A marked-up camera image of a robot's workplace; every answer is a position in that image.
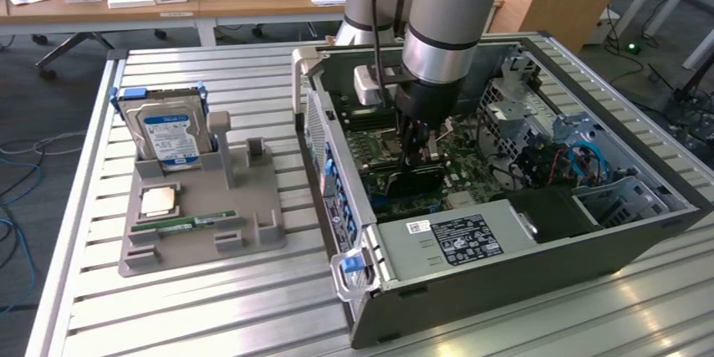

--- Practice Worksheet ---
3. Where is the hard disk with blue carrier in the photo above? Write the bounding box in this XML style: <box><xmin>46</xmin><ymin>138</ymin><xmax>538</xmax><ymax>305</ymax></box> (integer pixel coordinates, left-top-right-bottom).
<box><xmin>109</xmin><ymin>86</ymin><xmax>211</xmax><ymax>173</ymax></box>

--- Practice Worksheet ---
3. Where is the blue floor cable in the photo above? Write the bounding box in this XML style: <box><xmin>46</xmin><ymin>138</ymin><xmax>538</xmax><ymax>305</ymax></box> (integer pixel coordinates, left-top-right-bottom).
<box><xmin>0</xmin><ymin>156</ymin><xmax>45</xmax><ymax>314</ymax></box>

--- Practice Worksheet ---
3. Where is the white table frame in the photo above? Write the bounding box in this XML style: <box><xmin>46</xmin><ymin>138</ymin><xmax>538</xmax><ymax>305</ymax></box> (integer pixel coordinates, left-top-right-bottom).
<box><xmin>608</xmin><ymin>0</ymin><xmax>714</xmax><ymax>69</ymax></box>

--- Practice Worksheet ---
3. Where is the grey parts rack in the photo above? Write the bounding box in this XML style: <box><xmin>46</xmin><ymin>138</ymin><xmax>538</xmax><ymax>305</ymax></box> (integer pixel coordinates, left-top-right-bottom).
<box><xmin>117</xmin><ymin>110</ymin><xmax>290</xmax><ymax>279</ymax></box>

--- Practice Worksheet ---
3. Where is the silver drive cage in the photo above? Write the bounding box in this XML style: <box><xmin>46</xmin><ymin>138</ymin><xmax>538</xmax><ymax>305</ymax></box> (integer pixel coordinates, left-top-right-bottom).
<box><xmin>477</xmin><ymin>49</ymin><xmax>608</xmax><ymax>191</ymax></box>

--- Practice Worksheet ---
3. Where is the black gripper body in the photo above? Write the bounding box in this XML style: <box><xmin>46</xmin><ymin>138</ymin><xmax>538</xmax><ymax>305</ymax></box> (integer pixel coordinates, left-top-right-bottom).
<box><xmin>394</xmin><ymin>76</ymin><xmax>466</xmax><ymax>125</ymax></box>

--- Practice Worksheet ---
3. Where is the black chair base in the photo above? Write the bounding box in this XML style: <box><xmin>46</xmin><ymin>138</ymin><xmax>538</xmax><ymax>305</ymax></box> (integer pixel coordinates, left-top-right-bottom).
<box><xmin>34</xmin><ymin>30</ymin><xmax>117</xmax><ymax>80</ymax></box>

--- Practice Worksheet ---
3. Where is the CPU with copper lid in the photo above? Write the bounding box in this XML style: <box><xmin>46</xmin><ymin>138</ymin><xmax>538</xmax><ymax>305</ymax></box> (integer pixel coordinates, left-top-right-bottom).
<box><xmin>138</xmin><ymin>188</ymin><xmax>175</xmax><ymax>219</ymax></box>

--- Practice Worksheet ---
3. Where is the CPU socket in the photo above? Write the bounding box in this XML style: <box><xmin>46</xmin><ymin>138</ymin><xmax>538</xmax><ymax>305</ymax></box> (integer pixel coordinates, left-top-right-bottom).
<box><xmin>377</xmin><ymin>126</ymin><xmax>404</xmax><ymax>160</ymax></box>

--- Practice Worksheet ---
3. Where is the grey power supply unit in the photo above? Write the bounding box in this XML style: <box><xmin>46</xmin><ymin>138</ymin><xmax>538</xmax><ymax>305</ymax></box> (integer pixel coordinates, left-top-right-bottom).
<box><xmin>377</xmin><ymin>200</ymin><xmax>541</xmax><ymax>283</ymax></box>

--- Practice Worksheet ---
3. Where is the blue case release latch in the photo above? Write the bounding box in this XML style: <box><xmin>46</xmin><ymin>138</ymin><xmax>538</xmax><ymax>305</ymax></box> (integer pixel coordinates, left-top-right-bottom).
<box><xmin>338</xmin><ymin>257</ymin><xmax>365</xmax><ymax>277</ymax></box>

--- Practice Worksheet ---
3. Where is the silver disk bay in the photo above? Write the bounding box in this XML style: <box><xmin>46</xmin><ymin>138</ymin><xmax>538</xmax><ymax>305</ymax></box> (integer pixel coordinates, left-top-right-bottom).
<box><xmin>572</xmin><ymin>175</ymin><xmax>670</xmax><ymax>228</ymax></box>

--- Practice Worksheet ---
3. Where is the white flat box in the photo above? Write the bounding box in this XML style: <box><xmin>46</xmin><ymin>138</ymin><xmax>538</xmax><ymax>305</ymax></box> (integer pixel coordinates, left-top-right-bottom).
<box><xmin>106</xmin><ymin>0</ymin><xmax>158</xmax><ymax>10</ymax></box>

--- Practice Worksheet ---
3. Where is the open black PC case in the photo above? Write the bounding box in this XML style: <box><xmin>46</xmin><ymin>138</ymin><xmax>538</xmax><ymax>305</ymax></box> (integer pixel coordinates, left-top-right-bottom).
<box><xmin>290</xmin><ymin>30</ymin><xmax>714</xmax><ymax>349</ymax></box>

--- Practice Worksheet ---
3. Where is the silver chipset heatsink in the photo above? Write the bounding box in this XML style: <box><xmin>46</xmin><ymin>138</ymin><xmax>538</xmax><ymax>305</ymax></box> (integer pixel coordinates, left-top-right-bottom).
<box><xmin>446</xmin><ymin>192</ymin><xmax>477</xmax><ymax>209</ymax></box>

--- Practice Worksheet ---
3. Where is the green RAM stick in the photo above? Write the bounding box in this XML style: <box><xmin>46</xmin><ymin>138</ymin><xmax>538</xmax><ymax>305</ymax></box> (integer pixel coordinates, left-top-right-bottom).
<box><xmin>131</xmin><ymin>211</ymin><xmax>239</xmax><ymax>233</ymax></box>

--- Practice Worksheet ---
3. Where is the wooden desk white frame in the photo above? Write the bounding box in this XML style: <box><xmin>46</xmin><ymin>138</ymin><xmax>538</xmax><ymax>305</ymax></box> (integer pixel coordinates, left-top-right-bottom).
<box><xmin>198</xmin><ymin>0</ymin><xmax>504</xmax><ymax>47</ymax></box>
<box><xmin>0</xmin><ymin>0</ymin><xmax>202</xmax><ymax>47</ymax></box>

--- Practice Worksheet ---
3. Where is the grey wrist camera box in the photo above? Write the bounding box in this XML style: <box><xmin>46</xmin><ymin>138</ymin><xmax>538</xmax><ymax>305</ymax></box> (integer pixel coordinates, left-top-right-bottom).
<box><xmin>353</xmin><ymin>64</ymin><xmax>401</xmax><ymax>106</ymax></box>

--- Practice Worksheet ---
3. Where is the open metal socket cover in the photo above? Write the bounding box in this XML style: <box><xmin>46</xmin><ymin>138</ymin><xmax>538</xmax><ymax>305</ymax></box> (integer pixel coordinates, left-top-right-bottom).
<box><xmin>426</xmin><ymin>122</ymin><xmax>457</xmax><ymax>161</ymax></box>

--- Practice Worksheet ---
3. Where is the blue data wire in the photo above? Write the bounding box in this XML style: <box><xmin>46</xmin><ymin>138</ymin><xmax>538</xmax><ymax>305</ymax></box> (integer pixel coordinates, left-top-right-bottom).
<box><xmin>568</xmin><ymin>139</ymin><xmax>610</xmax><ymax>186</ymax></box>

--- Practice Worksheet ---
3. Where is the white box red button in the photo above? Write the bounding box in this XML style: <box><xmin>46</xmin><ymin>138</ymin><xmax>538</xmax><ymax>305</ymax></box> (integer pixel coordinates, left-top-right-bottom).
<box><xmin>596</xmin><ymin>8</ymin><xmax>624</xmax><ymax>47</ymax></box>

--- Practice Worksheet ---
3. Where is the graphics card with metal bracket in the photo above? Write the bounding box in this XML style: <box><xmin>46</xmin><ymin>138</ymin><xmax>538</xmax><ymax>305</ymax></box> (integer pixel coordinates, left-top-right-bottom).
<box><xmin>382</xmin><ymin>164</ymin><xmax>448</xmax><ymax>204</ymax></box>

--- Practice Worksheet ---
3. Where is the green motherboard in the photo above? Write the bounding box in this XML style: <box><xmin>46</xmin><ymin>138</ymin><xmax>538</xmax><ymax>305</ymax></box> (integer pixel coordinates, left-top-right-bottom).
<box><xmin>329</xmin><ymin>93</ymin><xmax>514</xmax><ymax>224</ymax></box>

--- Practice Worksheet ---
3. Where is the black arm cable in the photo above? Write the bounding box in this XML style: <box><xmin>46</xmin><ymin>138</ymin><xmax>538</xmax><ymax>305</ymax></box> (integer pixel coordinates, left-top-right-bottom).
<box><xmin>371</xmin><ymin>0</ymin><xmax>390</xmax><ymax>97</ymax></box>

